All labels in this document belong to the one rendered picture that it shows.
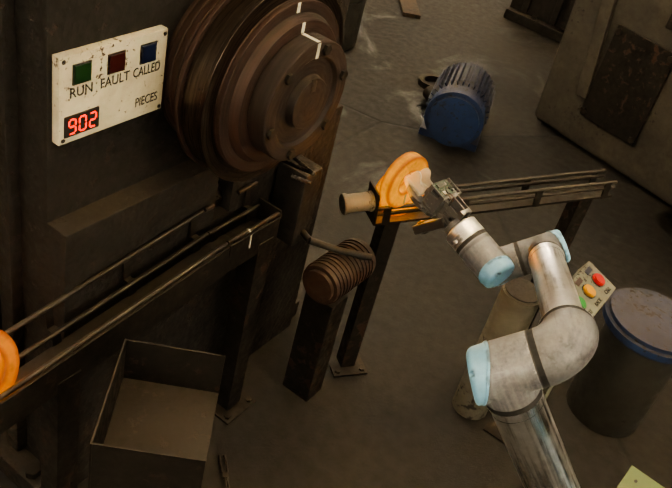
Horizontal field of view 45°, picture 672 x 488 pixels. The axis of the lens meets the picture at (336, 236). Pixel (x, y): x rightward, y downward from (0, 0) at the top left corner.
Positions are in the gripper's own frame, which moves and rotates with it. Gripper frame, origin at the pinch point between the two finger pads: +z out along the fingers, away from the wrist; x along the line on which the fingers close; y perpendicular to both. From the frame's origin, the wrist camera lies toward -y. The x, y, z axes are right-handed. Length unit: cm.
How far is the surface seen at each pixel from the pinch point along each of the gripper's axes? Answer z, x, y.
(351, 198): 8.0, 3.3, -18.2
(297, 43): 17, 43, 37
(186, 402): -23, 78, -19
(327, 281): -5.9, 15.6, -33.2
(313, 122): 11.3, 33.1, 17.0
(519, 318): -43, -29, -27
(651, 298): -60, -83, -25
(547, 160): 29, -202, -94
